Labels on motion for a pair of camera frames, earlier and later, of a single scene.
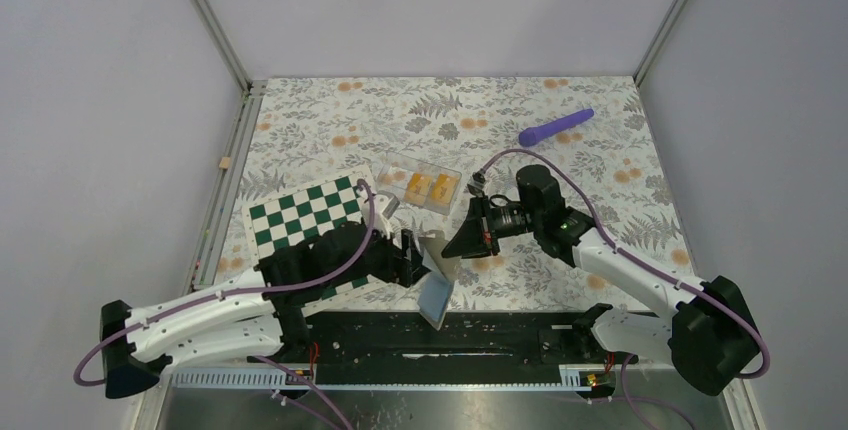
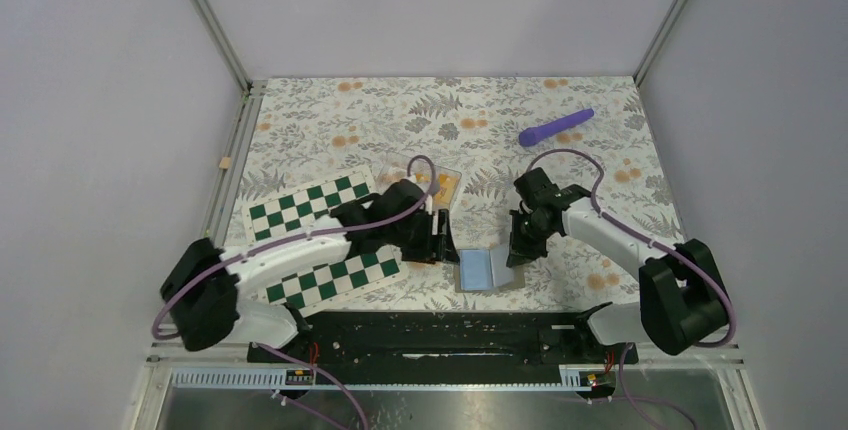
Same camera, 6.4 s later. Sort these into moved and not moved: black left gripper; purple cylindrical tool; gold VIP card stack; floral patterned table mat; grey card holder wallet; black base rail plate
Moved: grey card holder wallet; black left gripper
Not moved: black base rail plate; gold VIP card stack; purple cylindrical tool; floral patterned table mat
